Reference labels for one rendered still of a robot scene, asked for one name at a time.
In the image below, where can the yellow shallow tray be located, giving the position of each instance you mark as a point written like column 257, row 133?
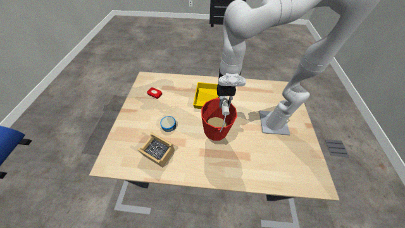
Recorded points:
column 204, row 92

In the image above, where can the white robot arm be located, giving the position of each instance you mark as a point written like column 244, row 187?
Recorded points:
column 242, row 22

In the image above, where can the round tin with blue rim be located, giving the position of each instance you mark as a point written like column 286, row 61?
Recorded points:
column 168, row 123

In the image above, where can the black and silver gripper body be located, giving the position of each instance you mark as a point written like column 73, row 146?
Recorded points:
column 229, row 78

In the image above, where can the wooden crate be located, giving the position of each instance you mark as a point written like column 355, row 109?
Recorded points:
column 157, row 149

